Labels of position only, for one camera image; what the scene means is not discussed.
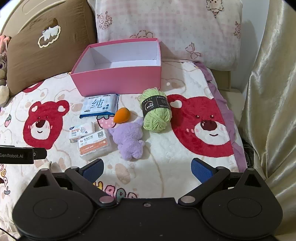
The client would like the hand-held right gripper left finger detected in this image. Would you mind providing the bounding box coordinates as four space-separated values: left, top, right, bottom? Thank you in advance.
29 159 117 208

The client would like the orange label plastic box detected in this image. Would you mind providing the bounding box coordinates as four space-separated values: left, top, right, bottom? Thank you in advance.
77 128 111 161

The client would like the beige headboard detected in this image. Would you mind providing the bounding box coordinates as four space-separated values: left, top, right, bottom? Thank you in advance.
0 0 58 35

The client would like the brown pillow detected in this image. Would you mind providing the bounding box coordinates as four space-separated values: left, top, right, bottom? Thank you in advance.
6 0 97 93

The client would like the golden satin cloth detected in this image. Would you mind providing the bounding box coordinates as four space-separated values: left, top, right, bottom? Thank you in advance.
238 0 296 237

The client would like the small white tissue packet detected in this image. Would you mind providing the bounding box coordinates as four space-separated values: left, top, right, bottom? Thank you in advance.
69 122 96 143

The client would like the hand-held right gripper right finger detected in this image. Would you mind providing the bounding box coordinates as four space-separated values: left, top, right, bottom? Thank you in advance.
178 158 266 207

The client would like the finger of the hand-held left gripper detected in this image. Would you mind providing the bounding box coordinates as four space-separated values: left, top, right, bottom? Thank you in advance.
34 148 47 160

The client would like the purple plush toy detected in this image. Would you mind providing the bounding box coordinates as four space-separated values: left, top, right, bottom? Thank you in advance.
108 117 146 161

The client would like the bear printed blanket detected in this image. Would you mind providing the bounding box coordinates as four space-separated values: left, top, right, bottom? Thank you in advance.
0 59 250 232

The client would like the pink cardboard box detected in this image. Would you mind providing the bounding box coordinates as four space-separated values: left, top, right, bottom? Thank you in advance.
70 38 162 97

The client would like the green yarn ball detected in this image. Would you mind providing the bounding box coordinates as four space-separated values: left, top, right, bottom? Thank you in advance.
138 88 173 132

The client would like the grey rabbit plush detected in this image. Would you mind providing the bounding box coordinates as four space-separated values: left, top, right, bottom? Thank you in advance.
0 35 12 107

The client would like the blue wet wipes pack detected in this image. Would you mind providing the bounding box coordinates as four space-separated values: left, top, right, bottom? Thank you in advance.
80 94 120 118

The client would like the orange makeup sponge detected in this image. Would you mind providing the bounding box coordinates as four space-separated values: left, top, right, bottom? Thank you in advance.
113 108 131 123

